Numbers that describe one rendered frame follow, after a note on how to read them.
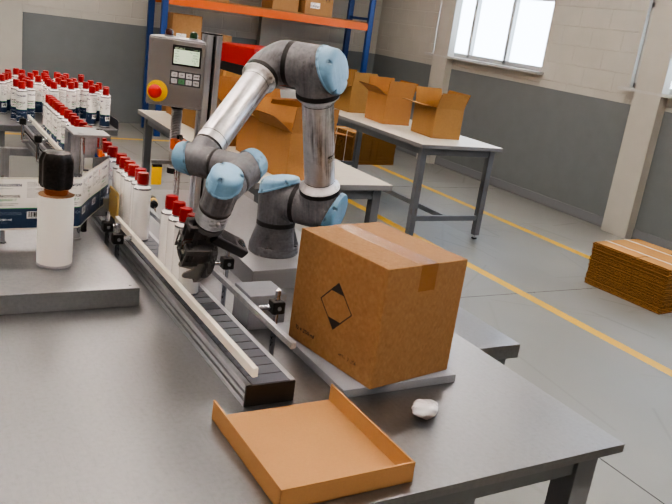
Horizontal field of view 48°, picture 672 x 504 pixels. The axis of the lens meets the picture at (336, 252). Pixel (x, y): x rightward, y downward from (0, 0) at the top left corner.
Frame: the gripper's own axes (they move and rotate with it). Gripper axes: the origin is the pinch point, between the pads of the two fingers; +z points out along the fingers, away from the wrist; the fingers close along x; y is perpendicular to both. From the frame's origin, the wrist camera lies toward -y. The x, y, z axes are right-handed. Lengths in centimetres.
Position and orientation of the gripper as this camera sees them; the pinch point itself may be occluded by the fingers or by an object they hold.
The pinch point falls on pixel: (198, 277)
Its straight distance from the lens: 191.1
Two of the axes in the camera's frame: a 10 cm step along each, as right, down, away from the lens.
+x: 3.5, 7.5, -5.6
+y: -8.6, 0.3, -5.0
